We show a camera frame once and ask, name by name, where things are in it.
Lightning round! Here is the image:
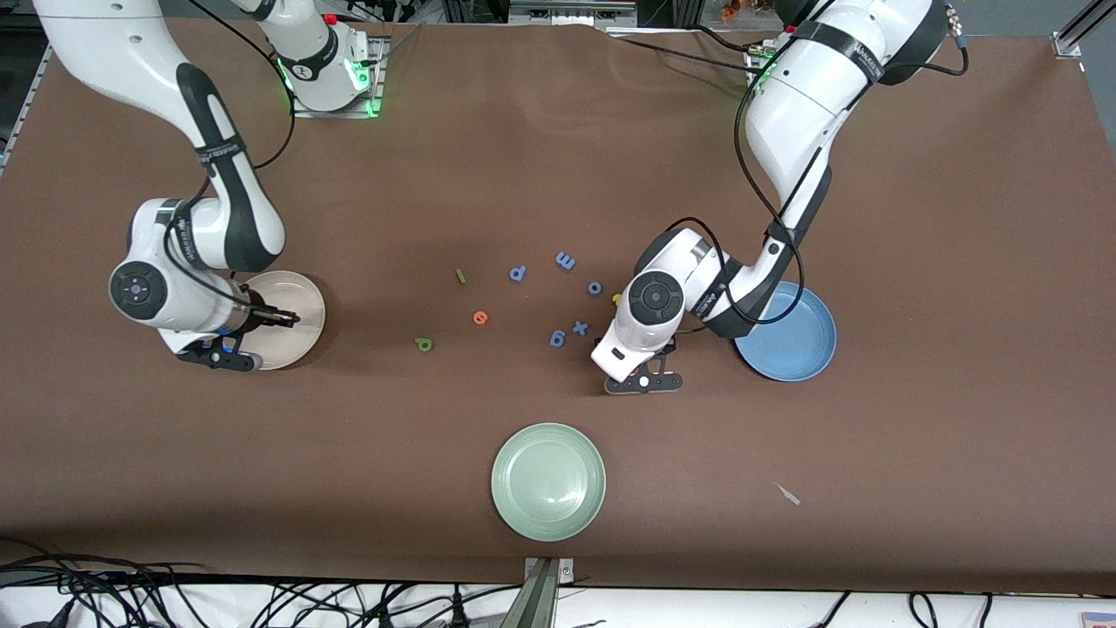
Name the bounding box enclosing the aluminium frame rail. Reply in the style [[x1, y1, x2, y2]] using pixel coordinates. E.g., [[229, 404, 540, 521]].
[[1051, 0, 1116, 71], [0, 44, 55, 171]]

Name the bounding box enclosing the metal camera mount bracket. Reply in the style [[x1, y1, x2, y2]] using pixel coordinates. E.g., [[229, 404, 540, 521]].
[[501, 556, 576, 628]]

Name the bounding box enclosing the blue round plate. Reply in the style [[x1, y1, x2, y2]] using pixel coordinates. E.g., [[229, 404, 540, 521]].
[[735, 281, 838, 383]]

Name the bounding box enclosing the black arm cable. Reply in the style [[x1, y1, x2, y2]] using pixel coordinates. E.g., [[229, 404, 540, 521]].
[[663, 4, 970, 325], [161, 0, 297, 311]]

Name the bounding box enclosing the pale green round plate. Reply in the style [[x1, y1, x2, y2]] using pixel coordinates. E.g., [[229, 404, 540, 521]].
[[491, 422, 607, 543]]

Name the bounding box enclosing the beige round plate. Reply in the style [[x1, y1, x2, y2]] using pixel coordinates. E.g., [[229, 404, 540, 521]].
[[231, 270, 327, 371]]

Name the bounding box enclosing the black cable bundle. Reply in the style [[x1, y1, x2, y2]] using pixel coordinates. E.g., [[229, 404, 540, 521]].
[[0, 536, 515, 628]]

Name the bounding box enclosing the brown table cover sheet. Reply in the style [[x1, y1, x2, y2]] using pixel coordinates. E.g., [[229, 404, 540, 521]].
[[0, 13, 1116, 596]]

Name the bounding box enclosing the grey equipment box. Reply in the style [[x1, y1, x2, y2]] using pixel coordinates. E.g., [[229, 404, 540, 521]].
[[508, 0, 637, 25]]

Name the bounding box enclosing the black base cable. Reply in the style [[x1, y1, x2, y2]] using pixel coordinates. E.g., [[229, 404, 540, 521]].
[[362, 22, 424, 69], [689, 24, 768, 55], [610, 35, 758, 71]]

